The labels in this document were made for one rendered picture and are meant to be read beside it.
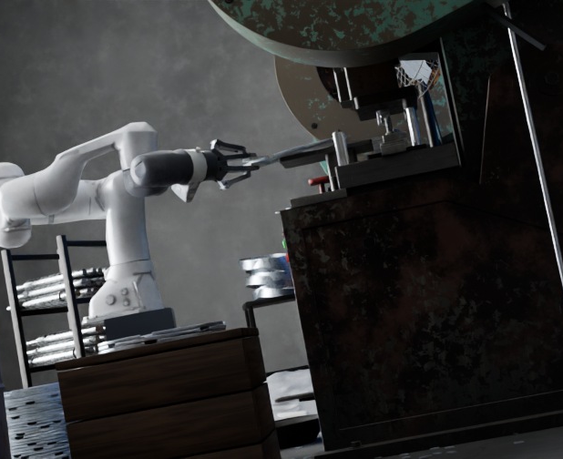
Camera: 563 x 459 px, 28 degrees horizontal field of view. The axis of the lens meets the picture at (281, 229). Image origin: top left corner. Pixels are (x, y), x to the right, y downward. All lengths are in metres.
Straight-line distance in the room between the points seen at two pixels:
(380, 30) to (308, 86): 1.84
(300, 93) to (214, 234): 5.45
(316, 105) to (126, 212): 1.53
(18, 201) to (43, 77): 7.57
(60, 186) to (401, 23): 0.91
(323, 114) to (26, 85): 6.27
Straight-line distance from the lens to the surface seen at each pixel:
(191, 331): 2.47
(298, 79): 4.46
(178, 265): 9.86
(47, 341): 5.31
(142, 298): 3.06
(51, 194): 2.83
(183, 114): 10.00
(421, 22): 2.63
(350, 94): 3.01
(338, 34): 2.63
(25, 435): 3.65
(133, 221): 3.08
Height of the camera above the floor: 0.30
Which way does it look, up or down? 6 degrees up
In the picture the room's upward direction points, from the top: 11 degrees counter-clockwise
